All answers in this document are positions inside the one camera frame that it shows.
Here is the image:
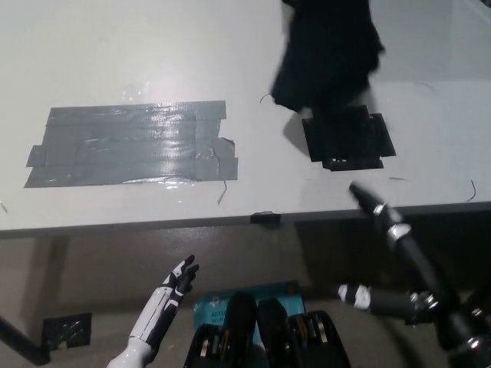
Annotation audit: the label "black t-shirt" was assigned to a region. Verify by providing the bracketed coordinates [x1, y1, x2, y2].
[269, 0, 387, 114]

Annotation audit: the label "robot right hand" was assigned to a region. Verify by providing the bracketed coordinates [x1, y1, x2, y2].
[336, 182, 491, 368]

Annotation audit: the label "teal cardboard box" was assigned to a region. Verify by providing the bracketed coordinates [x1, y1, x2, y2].
[191, 279, 307, 348]

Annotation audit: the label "black robot legs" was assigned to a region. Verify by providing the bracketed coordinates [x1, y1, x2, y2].
[185, 291, 352, 368]

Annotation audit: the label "black tape square on floor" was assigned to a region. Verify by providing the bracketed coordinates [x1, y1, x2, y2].
[41, 312, 94, 353]

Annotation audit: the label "gray duct tape patch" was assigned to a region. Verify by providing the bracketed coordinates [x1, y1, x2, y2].
[23, 100, 239, 189]

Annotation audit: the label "black table leg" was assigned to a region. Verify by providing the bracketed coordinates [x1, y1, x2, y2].
[0, 304, 51, 366]

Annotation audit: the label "small black table clip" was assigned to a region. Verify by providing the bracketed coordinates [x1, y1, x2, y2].
[249, 209, 281, 228]

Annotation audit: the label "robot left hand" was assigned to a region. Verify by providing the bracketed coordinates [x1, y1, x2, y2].
[127, 255, 201, 353]

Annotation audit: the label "black tape patch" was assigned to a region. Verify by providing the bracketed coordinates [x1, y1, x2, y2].
[302, 105, 397, 172]

